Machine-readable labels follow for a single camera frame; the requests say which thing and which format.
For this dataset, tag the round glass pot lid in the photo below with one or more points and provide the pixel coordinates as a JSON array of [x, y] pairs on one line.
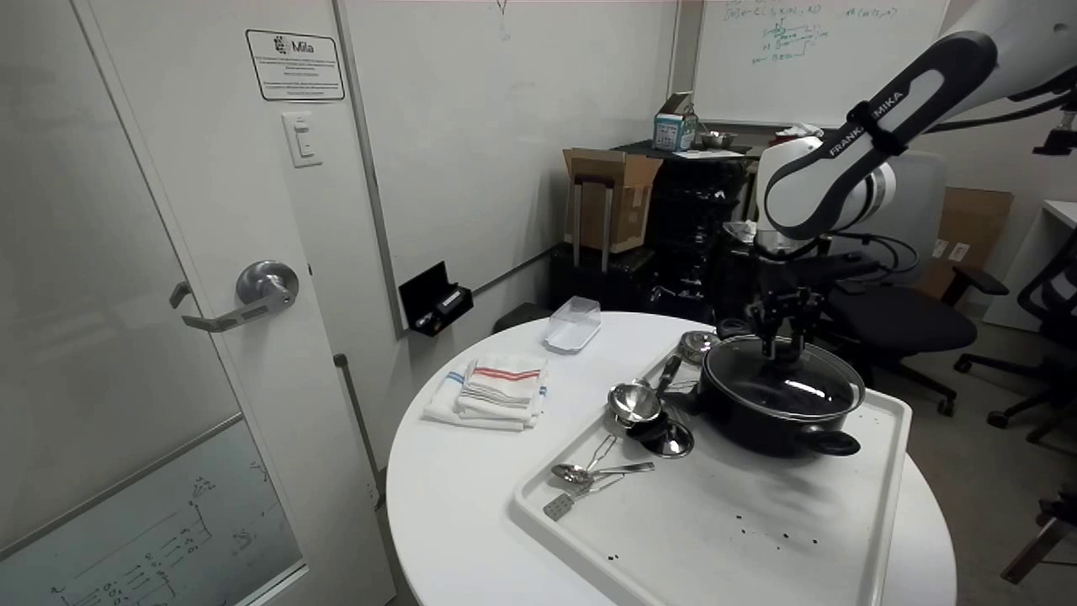
[[814, 376]]

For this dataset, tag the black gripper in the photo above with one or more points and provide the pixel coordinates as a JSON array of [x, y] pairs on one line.
[[787, 298]]

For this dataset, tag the white plastic tray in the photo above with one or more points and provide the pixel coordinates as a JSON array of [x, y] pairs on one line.
[[720, 526]]

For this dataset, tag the black ladle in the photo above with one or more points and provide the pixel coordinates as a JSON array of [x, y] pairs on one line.
[[674, 440]]

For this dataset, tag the black marker holder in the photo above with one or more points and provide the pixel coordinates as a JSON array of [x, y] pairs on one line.
[[432, 299]]

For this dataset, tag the white wall sign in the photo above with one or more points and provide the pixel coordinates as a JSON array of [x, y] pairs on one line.
[[293, 64]]

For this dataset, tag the flat cardboard box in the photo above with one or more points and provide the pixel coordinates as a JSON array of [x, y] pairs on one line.
[[979, 230]]

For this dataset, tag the black cabinet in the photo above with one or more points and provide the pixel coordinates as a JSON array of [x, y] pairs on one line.
[[694, 223]]

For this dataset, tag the small blue box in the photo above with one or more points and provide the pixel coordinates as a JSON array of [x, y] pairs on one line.
[[674, 129]]

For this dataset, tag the whiteboard with writing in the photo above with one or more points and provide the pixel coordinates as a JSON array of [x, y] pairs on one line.
[[831, 54]]

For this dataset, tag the open cardboard box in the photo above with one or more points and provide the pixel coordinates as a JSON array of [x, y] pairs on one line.
[[612, 203]]

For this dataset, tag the black mesh office chair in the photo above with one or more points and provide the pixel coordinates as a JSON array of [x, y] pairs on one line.
[[1049, 303]]

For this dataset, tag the black office chair grey back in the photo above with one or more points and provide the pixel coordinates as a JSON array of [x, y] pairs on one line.
[[910, 321]]

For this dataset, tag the large metal ladle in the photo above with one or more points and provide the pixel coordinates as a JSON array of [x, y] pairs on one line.
[[632, 403]]

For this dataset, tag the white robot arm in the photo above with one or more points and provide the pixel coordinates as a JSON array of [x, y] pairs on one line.
[[1011, 45]]

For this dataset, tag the white door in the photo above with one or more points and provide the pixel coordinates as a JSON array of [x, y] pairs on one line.
[[135, 170]]

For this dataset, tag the clear plastic container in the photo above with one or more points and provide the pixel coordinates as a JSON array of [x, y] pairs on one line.
[[575, 324]]

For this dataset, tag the metal spoon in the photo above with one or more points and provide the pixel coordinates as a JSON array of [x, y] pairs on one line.
[[575, 476]]

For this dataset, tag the small metal ladle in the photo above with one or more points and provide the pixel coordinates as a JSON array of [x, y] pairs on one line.
[[694, 342]]

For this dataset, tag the white light switch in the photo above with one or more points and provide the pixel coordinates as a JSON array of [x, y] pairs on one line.
[[304, 138]]

